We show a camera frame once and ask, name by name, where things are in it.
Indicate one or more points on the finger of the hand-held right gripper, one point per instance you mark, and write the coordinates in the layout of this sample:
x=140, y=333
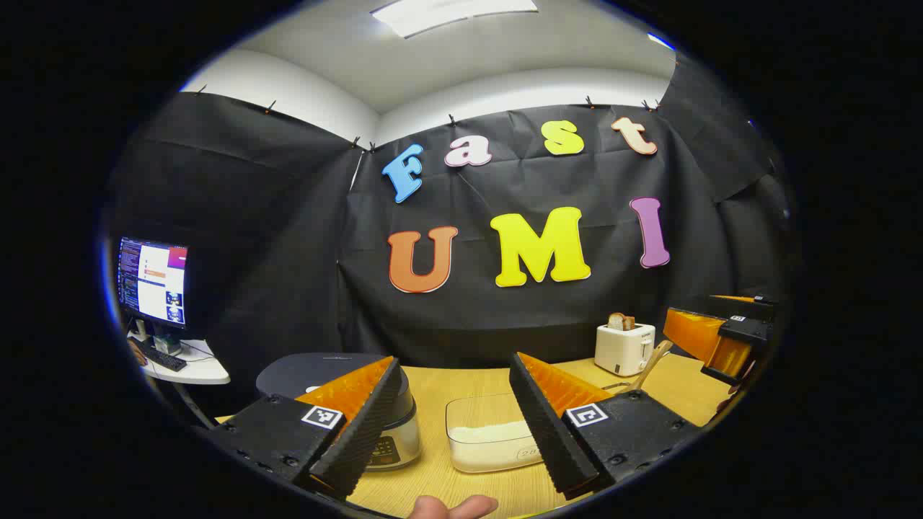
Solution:
x=761, y=298
x=692, y=335

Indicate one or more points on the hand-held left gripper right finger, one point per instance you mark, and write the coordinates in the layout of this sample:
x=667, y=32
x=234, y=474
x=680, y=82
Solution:
x=548, y=432

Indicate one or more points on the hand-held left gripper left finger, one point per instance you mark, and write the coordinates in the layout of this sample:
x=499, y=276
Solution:
x=368, y=425

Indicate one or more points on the wooden spoon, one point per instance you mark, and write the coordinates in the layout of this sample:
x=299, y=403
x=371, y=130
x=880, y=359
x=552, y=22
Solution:
x=652, y=360

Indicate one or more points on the white rice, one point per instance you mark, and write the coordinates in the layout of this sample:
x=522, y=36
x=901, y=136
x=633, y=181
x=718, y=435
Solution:
x=490, y=440

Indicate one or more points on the black silver rice cooker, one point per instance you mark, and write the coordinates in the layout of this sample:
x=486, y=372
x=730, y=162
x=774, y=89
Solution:
x=303, y=371

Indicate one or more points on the white toaster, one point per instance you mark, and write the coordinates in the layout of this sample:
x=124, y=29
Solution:
x=624, y=349

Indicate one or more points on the clear plastic container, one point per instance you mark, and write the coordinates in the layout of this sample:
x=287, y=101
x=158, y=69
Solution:
x=476, y=409

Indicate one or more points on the pale bread slice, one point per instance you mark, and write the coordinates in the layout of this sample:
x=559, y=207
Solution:
x=616, y=321

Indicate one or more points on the white side desk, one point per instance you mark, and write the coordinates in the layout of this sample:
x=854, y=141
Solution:
x=205, y=371

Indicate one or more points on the black backdrop cloth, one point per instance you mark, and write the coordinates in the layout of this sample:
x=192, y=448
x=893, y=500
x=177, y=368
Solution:
x=288, y=252

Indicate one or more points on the black keyboard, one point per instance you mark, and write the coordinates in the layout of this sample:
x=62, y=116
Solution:
x=164, y=358

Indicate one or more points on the small teal box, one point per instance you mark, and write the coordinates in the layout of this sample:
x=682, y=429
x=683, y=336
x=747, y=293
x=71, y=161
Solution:
x=167, y=344

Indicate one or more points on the computer monitor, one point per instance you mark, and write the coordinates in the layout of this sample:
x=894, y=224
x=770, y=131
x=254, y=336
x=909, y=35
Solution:
x=155, y=281

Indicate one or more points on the ceiling light panel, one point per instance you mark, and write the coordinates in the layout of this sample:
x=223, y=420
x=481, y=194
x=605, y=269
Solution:
x=447, y=14

